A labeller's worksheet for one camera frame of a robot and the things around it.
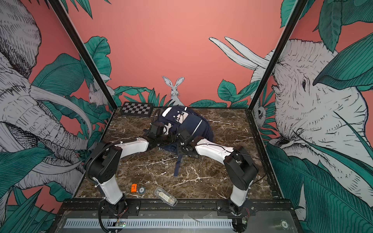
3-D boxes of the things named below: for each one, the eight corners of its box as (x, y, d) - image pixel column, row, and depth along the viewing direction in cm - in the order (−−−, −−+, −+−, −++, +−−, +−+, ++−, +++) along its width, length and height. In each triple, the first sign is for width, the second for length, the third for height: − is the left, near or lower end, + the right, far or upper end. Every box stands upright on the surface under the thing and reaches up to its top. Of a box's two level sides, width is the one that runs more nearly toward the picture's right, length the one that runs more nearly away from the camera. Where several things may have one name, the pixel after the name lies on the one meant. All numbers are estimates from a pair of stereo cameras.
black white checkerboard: (121, 116, 117) (119, 112, 114) (126, 105, 126) (124, 101, 122) (151, 116, 118) (149, 113, 114) (153, 105, 126) (152, 101, 123)
